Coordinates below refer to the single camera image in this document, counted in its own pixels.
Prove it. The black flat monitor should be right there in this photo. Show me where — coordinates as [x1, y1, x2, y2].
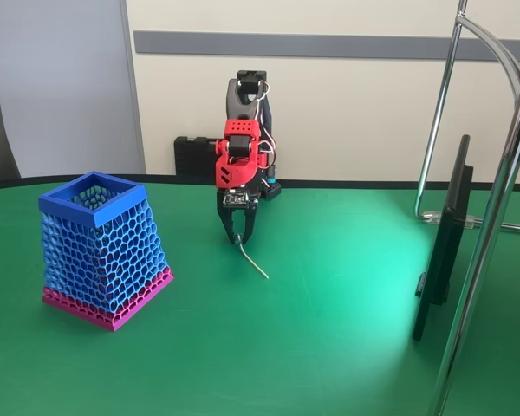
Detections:
[412, 134, 475, 342]

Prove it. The black plastic case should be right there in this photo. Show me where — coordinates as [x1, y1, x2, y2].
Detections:
[174, 136, 220, 177]

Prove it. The white and red servo cable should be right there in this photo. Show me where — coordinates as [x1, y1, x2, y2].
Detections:
[255, 80, 281, 168]

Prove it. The blue and pink lattice basket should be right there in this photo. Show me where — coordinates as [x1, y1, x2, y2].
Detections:
[37, 171, 175, 333]

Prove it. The chrome tube frame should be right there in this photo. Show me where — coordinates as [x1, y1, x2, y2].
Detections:
[413, 0, 520, 235]

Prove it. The black lattice robot base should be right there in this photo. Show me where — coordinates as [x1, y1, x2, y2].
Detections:
[258, 179, 283, 201]

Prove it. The grey wall rail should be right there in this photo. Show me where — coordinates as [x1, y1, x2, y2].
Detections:
[133, 29, 520, 62]

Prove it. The clear plastic clip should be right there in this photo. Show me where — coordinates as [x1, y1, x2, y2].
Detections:
[422, 211, 482, 229]

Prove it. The chrome stand pole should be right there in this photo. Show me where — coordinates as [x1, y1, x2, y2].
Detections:
[426, 55, 520, 416]

